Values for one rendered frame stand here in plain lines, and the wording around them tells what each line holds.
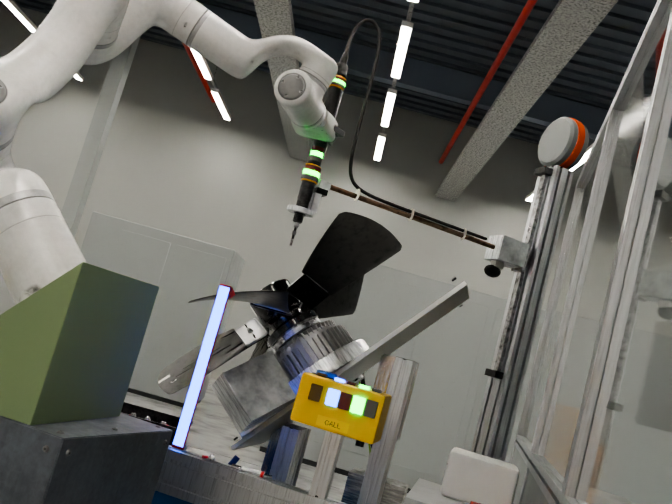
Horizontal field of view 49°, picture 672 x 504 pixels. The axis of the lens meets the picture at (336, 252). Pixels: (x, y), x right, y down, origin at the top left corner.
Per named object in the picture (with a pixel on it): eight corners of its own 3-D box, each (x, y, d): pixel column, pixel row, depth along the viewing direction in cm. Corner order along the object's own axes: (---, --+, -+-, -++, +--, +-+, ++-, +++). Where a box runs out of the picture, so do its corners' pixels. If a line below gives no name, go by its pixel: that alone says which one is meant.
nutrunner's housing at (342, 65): (301, 225, 187) (349, 59, 193) (306, 224, 183) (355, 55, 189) (287, 220, 185) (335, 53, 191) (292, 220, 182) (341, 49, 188)
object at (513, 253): (511, 271, 213) (518, 243, 214) (526, 272, 206) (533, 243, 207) (482, 261, 209) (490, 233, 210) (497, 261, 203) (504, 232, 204)
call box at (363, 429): (378, 448, 140) (392, 394, 141) (370, 453, 130) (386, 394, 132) (300, 424, 144) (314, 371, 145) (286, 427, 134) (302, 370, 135)
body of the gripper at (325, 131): (283, 123, 172) (295, 139, 183) (324, 131, 170) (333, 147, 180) (292, 93, 173) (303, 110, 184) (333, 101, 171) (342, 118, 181)
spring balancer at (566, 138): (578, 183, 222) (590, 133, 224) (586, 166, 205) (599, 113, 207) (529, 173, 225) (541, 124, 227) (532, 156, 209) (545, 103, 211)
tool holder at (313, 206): (314, 221, 190) (324, 185, 191) (324, 219, 183) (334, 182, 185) (282, 210, 187) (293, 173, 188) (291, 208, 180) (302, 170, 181)
